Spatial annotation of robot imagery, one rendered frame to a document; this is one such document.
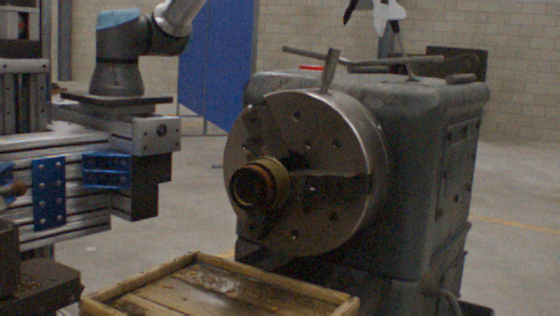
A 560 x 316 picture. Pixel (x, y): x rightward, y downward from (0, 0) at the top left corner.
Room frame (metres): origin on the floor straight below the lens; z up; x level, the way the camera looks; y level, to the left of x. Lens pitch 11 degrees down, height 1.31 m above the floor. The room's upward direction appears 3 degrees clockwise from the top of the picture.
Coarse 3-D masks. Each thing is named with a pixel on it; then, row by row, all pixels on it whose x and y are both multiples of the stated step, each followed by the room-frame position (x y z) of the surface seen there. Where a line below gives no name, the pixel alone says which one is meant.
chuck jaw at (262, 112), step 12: (252, 108) 1.08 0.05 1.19; (264, 108) 1.04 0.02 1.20; (252, 120) 1.03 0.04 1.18; (264, 120) 1.02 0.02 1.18; (252, 132) 1.03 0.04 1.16; (264, 132) 1.00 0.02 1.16; (276, 132) 1.03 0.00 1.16; (252, 144) 1.00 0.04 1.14; (264, 144) 0.99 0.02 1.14; (276, 144) 1.01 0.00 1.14; (252, 156) 0.98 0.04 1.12; (276, 156) 0.99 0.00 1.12; (288, 156) 1.02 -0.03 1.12
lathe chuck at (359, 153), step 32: (288, 96) 1.04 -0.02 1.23; (320, 96) 1.01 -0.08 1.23; (288, 128) 1.03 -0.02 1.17; (320, 128) 1.00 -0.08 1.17; (352, 128) 0.97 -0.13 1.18; (224, 160) 1.10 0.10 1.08; (288, 160) 1.11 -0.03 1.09; (320, 160) 1.00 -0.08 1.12; (352, 160) 0.97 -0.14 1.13; (384, 160) 1.02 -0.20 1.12; (384, 192) 1.02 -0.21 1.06; (288, 224) 1.03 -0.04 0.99; (320, 224) 0.99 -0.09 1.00; (352, 224) 0.96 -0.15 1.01
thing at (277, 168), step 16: (256, 160) 0.96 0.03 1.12; (272, 160) 0.95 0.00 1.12; (240, 176) 0.91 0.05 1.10; (256, 176) 0.90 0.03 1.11; (272, 176) 0.91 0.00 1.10; (288, 176) 0.93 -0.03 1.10; (240, 192) 0.94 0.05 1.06; (256, 192) 0.97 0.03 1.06; (272, 192) 0.90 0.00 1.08; (288, 192) 0.93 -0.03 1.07; (256, 208) 0.89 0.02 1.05; (272, 208) 0.95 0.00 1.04
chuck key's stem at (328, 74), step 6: (330, 48) 1.04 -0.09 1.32; (336, 48) 1.04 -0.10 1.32; (330, 54) 1.03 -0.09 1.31; (336, 54) 1.03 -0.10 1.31; (330, 60) 1.03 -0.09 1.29; (336, 60) 1.04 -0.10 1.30; (324, 66) 1.04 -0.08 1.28; (330, 66) 1.03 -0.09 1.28; (324, 72) 1.04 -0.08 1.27; (330, 72) 1.04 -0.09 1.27; (324, 78) 1.04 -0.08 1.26; (330, 78) 1.04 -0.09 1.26; (324, 84) 1.04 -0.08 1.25; (324, 90) 1.04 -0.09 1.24
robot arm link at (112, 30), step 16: (112, 16) 1.48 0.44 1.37; (128, 16) 1.50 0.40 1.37; (144, 16) 1.56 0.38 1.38; (96, 32) 1.51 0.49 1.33; (112, 32) 1.48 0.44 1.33; (128, 32) 1.50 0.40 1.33; (144, 32) 1.53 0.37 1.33; (96, 48) 1.51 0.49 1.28; (112, 48) 1.48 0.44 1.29; (128, 48) 1.50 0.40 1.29; (144, 48) 1.54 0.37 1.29
